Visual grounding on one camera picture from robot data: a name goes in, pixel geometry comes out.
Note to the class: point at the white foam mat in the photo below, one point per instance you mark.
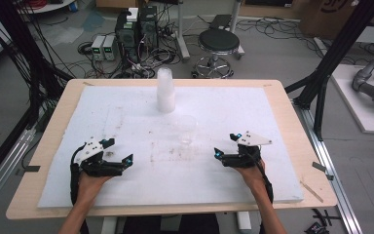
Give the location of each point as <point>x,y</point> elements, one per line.
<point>175,175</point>

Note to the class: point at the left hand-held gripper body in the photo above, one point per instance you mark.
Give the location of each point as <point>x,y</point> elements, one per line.
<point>92,156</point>

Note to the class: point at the large cardboard box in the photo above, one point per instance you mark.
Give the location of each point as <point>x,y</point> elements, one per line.
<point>328,16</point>

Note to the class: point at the person's left hand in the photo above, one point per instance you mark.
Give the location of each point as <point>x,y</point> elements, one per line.
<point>89,187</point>

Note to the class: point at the white platform board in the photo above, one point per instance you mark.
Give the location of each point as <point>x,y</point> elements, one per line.
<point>354,107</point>

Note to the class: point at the single clear plastic cup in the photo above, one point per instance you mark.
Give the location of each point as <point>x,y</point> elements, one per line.
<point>186,128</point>

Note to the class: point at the black metal frame post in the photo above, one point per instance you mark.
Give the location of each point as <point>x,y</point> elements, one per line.
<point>334,55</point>

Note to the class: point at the white metal desk frame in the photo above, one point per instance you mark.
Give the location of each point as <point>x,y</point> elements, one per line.
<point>182,35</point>

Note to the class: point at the dark tape piece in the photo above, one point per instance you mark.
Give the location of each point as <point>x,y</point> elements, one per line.
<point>318,167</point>
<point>32,168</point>

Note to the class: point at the aluminium floor rail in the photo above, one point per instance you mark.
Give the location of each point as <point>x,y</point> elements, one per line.
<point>331,169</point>

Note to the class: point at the thin wooden stick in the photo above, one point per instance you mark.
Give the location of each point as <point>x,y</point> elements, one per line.
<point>311,191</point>

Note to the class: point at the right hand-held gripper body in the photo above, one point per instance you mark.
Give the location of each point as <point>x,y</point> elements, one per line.
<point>248,152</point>

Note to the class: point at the wooden table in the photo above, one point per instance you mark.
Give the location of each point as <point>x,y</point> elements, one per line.
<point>305,152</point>

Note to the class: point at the black computer tower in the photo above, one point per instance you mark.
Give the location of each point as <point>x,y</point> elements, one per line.
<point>148,27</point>
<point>126,35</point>

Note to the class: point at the stack of white plastic cups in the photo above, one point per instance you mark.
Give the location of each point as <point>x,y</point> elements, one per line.
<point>166,94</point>

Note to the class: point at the black round stool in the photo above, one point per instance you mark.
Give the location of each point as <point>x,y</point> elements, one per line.
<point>218,40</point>

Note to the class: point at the person's right hand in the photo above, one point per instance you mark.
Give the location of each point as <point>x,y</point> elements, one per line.
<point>254,178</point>

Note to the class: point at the grey power supply unit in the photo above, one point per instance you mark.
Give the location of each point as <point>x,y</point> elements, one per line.
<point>97,47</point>
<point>109,47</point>

